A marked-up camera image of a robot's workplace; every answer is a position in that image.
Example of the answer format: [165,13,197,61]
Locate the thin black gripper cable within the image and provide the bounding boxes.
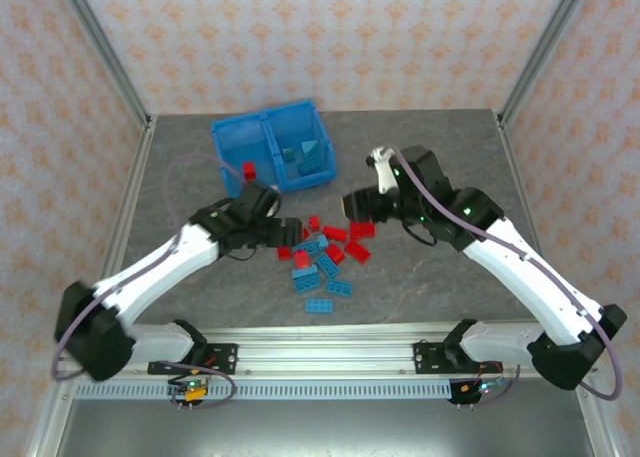
[219,244,261,262]
[404,220,442,248]

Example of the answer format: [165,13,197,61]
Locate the small electronics board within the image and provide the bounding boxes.
[459,379,506,398]
[167,376,209,403]

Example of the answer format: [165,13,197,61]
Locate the aluminium table side rail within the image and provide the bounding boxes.
[494,110,546,251]
[97,115,159,323]

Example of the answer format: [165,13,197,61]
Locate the thin black left gripper cable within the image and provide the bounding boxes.
[219,244,261,262]

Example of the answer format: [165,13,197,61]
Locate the thin black right gripper cable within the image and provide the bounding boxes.
[404,220,442,248]

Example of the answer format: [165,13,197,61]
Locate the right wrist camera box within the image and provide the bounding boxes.
[367,145,401,196]

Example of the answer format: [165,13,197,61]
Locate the blue plastic bin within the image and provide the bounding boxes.
[209,109,286,199]
[262,99,338,192]

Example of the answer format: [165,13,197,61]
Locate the aluminium front rail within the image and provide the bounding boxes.
[132,321,551,378]

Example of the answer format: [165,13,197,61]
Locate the aluminium frame post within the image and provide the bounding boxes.
[52,0,154,131]
[497,0,597,128]

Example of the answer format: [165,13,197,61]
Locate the grey metal lower shelf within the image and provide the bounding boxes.
[49,399,601,457]

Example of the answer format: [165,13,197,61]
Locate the slotted grey cable duct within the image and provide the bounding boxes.
[74,379,454,402]

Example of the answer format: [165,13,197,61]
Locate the aluminium frame leg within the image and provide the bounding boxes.
[573,376,617,457]
[27,382,76,457]

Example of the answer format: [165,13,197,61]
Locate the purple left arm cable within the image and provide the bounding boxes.
[52,151,239,411]

